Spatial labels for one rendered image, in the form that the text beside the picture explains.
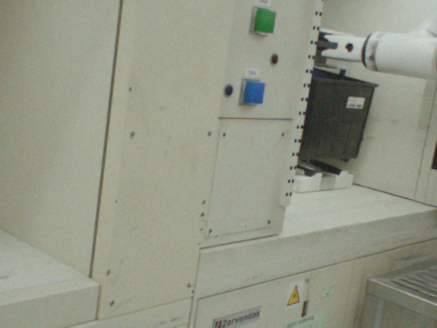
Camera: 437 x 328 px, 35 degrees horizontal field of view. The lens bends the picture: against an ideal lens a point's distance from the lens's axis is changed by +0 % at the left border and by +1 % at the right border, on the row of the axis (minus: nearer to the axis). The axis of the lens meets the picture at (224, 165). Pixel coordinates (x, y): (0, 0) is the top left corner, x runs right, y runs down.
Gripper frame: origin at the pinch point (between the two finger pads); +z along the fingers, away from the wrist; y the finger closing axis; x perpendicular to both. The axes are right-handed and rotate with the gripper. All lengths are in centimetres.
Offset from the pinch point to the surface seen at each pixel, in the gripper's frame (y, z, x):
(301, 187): -11.0, -10.5, -30.6
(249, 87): -57, -31, -8
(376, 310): -16, -35, -48
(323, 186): -2.2, -10.6, -31.0
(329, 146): -2.0, -10.2, -22.0
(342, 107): -1.0, -11.0, -12.9
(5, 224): -79, -6, -33
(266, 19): -56, -31, 1
